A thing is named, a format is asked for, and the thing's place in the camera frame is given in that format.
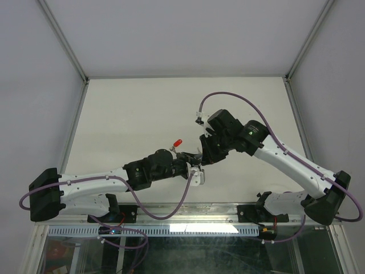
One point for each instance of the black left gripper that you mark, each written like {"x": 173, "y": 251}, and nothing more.
{"x": 187, "y": 158}

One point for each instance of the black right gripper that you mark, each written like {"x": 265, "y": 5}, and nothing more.
{"x": 209, "y": 156}

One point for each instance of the key with red tag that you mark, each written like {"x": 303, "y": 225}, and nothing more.
{"x": 176, "y": 144}

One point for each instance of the metal keyring with clips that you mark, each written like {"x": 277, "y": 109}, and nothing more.
{"x": 199, "y": 156}

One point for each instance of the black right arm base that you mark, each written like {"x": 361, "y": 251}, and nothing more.
{"x": 251, "y": 214}

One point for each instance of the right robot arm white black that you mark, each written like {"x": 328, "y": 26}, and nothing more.
{"x": 321, "y": 196}

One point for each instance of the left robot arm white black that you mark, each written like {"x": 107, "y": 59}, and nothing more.
{"x": 53, "y": 194}

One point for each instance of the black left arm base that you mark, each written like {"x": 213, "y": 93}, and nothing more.
{"x": 119, "y": 214}

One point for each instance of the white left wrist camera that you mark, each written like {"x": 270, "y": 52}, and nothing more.
{"x": 198, "y": 176}

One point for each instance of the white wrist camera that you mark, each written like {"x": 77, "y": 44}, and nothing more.
{"x": 198, "y": 176}
{"x": 202, "y": 119}

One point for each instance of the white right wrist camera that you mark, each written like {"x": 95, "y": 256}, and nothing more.
{"x": 202, "y": 119}

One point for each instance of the aluminium mounting rail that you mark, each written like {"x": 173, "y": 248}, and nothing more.
{"x": 189, "y": 212}

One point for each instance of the right aluminium frame post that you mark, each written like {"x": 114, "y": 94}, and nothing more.
{"x": 300, "y": 57}

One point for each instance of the aluminium frame post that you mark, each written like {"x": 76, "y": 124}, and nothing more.
{"x": 70, "y": 54}
{"x": 300, "y": 57}

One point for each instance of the white slotted cable duct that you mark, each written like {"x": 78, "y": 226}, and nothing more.
{"x": 170, "y": 230}

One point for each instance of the left aluminium frame post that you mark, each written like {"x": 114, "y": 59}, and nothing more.
{"x": 70, "y": 54}

